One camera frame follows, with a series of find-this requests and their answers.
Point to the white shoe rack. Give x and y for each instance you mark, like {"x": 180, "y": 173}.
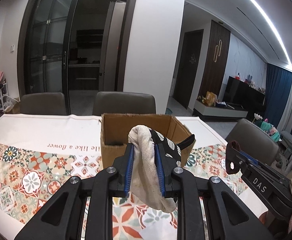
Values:
{"x": 6, "y": 102}

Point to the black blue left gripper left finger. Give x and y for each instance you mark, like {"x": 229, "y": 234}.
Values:
{"x": 83, "y": 201}

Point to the blue curtain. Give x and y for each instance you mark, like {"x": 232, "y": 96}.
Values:
{"x": 278, "y": 86}

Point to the grey chair left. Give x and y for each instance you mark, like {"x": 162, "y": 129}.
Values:
{"x": 43, "y": 104}

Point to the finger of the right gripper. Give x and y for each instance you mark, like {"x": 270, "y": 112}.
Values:
{"x": 235, "y": 158}
{"x": 251, "y": 158}

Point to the patterned tablecloth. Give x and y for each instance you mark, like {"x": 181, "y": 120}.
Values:
{"x": 38, "y": 153}

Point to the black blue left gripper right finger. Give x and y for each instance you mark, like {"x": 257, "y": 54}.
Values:
{"x": 207, "y": 208}

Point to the brown cardboard box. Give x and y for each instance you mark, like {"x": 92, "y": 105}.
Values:
{"x": 116, "y": 127}

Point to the person's right hand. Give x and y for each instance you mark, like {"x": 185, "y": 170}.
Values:
{"x": 266, "y": 218}

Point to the cream dotted black sock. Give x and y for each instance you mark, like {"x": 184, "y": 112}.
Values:
{"x": 145, "y": 181}

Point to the dark wooden door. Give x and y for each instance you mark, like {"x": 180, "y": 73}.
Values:
{"x": 188, "y": 66}

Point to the black sliding glass door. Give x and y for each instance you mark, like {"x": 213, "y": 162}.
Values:
{"x": 62, "y": 44}

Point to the white low bench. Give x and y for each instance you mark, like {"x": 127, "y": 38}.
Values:
{"x": 218, "y": 112}

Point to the grey chair middle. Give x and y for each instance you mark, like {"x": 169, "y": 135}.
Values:
{"x": 123, "y": 103}

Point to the grey chair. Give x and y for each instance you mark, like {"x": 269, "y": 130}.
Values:
{"x": 43, "y": 104}
{"x": 253, "y": 141}
{"x": 123, "y": 103}

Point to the grey chair right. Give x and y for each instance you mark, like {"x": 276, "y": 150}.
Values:
{"x": 253, "y": 141}

